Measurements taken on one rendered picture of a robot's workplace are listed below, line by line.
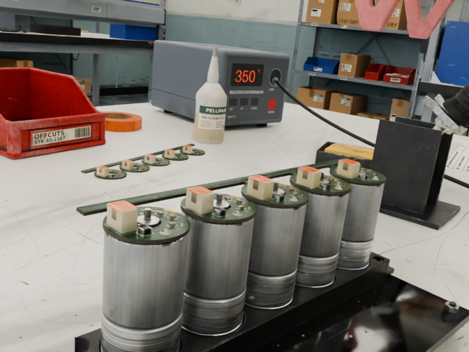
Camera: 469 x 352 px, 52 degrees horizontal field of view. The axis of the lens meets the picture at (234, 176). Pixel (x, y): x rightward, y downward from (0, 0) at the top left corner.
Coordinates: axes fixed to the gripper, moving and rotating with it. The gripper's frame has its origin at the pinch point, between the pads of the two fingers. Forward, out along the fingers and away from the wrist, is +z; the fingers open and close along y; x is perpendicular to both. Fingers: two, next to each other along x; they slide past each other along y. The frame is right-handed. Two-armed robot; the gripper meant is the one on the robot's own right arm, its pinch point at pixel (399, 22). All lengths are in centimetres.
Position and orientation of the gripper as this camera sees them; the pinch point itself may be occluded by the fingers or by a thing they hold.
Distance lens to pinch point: 39.0
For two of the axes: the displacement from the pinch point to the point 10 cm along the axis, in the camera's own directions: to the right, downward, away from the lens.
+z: -1.2, 9.5, 2.9
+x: 7.8, 2.7, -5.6
